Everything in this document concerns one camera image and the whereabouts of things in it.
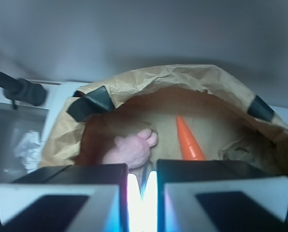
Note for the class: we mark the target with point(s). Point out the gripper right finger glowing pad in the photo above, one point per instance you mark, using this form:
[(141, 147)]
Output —
[(219, 196)]

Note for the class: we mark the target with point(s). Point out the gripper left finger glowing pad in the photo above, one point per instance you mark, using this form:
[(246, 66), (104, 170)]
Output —
[(70, 199)]

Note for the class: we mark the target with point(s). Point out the silver key bunch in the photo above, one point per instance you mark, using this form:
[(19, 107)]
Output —
[(144, 178)]

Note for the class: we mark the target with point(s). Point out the orange plastic toy carrot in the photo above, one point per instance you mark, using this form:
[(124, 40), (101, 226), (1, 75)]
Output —
[(189, 146)]

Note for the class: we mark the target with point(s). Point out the pink plush bunny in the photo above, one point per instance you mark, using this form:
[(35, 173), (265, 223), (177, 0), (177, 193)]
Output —
[(133, 150)]

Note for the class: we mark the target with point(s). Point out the crumpled white paper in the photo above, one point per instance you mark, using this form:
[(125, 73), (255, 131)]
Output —
[(29, 150)]

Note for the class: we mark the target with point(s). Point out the brown rock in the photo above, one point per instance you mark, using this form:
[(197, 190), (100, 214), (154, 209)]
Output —
[(258, 152)]

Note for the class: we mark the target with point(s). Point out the crumpled brown paper bag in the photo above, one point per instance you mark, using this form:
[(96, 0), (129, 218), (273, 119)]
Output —
[(107, 95)]

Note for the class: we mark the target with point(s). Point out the grey plastic bin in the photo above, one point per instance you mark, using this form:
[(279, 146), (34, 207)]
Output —
[(13, 125)]

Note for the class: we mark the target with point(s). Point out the white plastic lid tray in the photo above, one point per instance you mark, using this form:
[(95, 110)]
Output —
[(57, 96)]

